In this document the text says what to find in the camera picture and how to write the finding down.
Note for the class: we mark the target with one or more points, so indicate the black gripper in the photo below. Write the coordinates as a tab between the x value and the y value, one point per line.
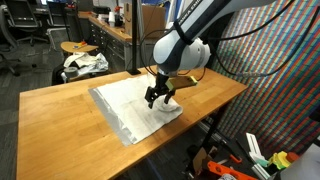
160	83

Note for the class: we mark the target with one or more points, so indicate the white woven towel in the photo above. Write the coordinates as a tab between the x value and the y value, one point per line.
133	110

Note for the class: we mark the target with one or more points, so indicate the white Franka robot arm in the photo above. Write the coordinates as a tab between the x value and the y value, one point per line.
180	53

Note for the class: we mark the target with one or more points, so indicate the black table leg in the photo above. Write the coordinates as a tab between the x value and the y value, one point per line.
213	133

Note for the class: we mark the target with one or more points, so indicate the small open cardboard box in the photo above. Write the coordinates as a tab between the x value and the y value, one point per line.
201	160

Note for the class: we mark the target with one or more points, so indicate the crumpled white cloth pile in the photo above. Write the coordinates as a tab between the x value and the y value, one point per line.
88	61

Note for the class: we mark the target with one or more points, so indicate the large cardboard box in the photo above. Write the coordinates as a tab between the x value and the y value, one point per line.
150	16

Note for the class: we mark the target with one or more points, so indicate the black bottle red top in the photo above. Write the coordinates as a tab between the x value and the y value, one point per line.
118	18

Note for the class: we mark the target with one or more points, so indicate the black tool board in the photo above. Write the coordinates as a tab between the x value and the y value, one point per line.
233	146

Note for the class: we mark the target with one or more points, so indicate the white paper cup stack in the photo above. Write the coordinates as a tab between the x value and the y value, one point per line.
111	20

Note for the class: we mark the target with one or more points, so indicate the small yellow red tool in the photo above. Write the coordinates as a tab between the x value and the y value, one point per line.
80	44

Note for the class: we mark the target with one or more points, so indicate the orange spirit level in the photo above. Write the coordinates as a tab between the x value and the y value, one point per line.
223	170

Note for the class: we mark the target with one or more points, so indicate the round wooden side table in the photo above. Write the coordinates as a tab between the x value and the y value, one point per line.
75	47

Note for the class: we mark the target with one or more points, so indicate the black equipment case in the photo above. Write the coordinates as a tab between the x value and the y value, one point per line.
100	10

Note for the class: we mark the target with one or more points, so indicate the white aluminium extrusion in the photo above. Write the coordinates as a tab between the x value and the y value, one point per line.
254	145
261	171

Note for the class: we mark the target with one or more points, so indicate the multicolour patterned backdrop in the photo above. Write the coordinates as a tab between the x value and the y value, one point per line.
280	100

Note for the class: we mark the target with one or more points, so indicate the yellow green plastic part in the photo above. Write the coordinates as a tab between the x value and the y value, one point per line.
279	160

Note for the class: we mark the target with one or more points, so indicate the orange red cap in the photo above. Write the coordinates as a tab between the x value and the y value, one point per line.
292	157

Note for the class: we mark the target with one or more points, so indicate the white plastic bucket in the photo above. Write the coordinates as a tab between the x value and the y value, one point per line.
303	166

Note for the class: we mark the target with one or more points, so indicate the silver metal rail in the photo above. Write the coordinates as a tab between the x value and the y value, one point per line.
208	128

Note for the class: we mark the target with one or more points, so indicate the grey duct tape roll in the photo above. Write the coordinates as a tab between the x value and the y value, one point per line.
70	71

